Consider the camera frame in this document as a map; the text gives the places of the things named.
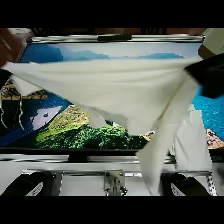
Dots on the white shirt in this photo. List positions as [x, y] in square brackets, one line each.
[110, 86]

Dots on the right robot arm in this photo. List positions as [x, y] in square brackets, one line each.
[208, 76]

